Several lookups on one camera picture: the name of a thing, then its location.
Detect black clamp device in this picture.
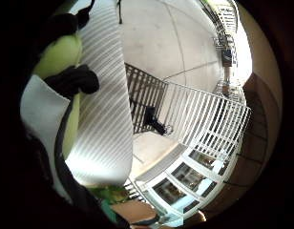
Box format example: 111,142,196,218
142,105,174,136

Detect the person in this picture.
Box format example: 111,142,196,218
88,185,208,229

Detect white metal railing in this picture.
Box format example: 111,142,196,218
123,62,252,161

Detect white framed building windows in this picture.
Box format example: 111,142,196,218
129,144,232,227

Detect blue sign board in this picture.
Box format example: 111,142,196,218
220,48,234,68

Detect distant metal staircase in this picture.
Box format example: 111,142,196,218
202,0,241,49

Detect black hanging strap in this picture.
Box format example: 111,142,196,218
115,0,124,26

